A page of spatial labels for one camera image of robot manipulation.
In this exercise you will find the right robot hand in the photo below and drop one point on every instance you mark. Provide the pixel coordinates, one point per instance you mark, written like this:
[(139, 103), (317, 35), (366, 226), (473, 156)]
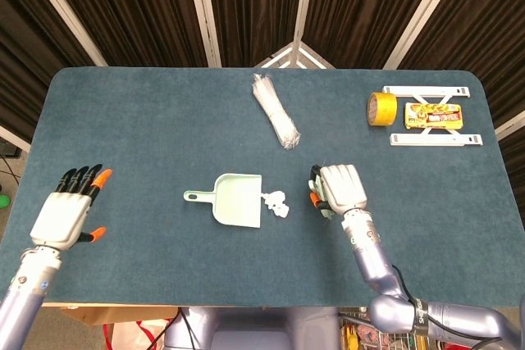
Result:
[(342, 188)]

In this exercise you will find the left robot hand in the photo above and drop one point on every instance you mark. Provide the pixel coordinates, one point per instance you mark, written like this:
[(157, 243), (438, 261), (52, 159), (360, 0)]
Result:
[(61, 214)]

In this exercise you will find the white paper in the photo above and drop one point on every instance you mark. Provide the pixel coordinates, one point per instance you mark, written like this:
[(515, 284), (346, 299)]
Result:
[(275, 202)]

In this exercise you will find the light green plastic dustpan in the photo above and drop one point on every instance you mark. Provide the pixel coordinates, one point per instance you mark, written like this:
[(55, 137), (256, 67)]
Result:
[(238, 202)]

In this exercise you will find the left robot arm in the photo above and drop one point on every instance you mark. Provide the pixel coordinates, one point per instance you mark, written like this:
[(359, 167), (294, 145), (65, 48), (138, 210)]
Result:
[(24, 296)]

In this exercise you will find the yellow packing tape roll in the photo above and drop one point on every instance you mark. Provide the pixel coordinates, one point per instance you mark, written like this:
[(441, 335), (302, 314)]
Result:
[(385, 109)]

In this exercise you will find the bundle of clear wrapped straws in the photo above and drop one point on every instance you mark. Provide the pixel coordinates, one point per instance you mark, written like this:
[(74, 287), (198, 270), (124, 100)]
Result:
[(277, 116)]

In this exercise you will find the white folding stand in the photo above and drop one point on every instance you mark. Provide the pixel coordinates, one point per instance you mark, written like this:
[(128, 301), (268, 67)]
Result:
[(435, 139)]

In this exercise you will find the brown cardboard box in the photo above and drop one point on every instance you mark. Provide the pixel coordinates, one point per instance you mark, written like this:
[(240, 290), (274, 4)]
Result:
[(106, 314)]

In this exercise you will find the yellow red snack box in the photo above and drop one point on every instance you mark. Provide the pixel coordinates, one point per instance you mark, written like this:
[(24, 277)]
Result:
[(432, 115)]

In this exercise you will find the blue table cloth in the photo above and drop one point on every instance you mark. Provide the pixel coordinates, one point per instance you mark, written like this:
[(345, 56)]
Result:
[(164, 141)]

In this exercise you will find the red white plastic bag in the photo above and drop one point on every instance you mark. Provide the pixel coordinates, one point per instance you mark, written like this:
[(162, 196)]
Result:
[(131, 335)]

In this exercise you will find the lilac robot torso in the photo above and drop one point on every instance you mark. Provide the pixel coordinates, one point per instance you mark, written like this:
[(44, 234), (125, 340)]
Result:
[(254, 325)]

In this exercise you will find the dark brown curtain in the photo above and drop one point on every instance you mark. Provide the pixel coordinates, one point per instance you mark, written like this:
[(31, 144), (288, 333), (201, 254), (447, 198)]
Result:
[(143, 5)]

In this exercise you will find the white partition base frame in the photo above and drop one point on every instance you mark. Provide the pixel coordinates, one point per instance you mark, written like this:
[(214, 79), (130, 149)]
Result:
[(283, 55)]

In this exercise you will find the white partition frame post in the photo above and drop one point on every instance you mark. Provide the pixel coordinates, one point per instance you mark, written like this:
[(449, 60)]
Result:
[(65, 10), (426, 10), (203, 10), (303, 5)]

